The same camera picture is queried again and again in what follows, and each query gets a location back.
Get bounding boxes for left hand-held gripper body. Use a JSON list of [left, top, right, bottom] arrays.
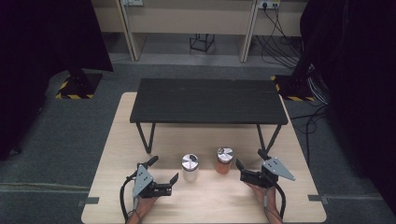
[[132, 160, 173, 200]]

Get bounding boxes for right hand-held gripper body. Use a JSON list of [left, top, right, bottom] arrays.
[[239, 156, 297, 189]]

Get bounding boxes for glass jar with orange powder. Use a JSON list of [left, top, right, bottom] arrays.
[[215, 147, 235, 175]]

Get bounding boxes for glass jar with white powder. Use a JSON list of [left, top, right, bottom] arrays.
[[181, 153, 200, 183]]

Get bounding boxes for black shelf with metal legs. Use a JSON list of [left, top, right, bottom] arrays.
[[129, 77, 290, 155]]

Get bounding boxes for person's left hand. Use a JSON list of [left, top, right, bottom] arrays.
[[134, 195, 159, 220]]

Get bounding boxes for person's right hand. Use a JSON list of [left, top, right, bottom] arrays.
[[247, 182, 278, 217]]

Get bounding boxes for gray tape strip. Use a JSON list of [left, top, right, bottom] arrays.
[[307, 194, 330, 204], [77, 196, 101, 208]]

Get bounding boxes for black stand base striped tape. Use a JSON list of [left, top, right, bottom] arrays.
[[55, 69, 104, 101], [270, 74, 316, 102]]

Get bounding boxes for black curtain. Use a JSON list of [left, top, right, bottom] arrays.
[[300, 0, 396, 216], [0, 0, 114, 161]]

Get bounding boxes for beige desk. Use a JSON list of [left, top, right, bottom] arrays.
[[92, 0, 309, 63]]

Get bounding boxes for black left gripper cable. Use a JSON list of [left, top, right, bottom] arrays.
[[119, 171, 139, 223]]

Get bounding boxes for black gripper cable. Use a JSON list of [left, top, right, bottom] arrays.
[[274, 182, 288, 220], [119, 171, 139, 223]]

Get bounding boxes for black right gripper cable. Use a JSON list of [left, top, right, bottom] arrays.
[[274, 182, 288, 220]]

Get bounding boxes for black floor cables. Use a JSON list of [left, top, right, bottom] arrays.
[[290, 77, 331, 166]]

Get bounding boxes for bundle of black cables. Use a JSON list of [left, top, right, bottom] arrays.
[[255, 4, 304, 69]]

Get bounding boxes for black wire stand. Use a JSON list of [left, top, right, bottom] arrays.
[[190, 33, 216, 53]]

